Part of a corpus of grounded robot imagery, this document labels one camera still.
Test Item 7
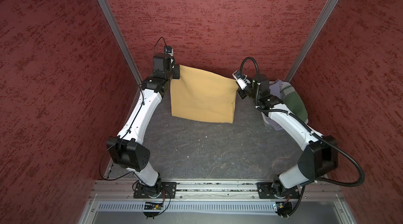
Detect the white plastic basket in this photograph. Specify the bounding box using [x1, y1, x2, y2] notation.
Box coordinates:
[268, 80, 310, 126]

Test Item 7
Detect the yellow skirt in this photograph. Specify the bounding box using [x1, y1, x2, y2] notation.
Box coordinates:
[170, 65, 238, 124]

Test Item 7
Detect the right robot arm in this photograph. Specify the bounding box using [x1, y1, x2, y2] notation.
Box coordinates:
[233, 71, 338, 198]

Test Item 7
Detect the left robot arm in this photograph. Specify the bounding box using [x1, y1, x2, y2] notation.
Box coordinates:
[106, 53, 180, 198]

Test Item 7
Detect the lavender skirt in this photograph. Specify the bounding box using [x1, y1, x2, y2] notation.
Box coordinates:
[261, 79, 292, 132]

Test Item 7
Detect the green skirt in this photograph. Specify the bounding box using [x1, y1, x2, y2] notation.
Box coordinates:
[282, 86, 309, 124]

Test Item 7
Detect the left small circuit board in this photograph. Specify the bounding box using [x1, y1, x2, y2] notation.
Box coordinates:
[144, 202, 164, 211]

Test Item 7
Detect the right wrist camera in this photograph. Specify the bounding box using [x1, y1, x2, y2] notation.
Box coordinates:
[233, 70, 251, 90]

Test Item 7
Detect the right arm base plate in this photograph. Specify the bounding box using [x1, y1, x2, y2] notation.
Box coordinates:
[256, 182, 300, 199]

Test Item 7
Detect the left corner aluminium post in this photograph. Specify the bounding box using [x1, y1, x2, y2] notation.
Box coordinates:
[97, 0, 142, 84]

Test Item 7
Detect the corner aluminium post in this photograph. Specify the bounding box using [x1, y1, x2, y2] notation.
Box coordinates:
[97, 0, 142, 84]
[284, 0, 339, 82]

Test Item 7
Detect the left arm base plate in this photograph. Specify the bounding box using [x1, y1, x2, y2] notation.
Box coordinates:
[133, 182, 177, 199]

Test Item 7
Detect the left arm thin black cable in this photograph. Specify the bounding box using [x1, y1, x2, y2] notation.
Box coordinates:
[99, 36, 167, 182]

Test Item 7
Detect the aluminium front rail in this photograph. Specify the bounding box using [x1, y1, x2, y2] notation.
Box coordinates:
[89, 179, 346, 202]

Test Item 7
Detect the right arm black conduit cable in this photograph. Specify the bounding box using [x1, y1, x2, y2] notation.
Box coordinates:
[239, 56, 366, 217]

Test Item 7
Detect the right corner aluminium post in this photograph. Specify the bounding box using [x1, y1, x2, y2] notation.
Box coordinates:
[284, 0, 339, 82]

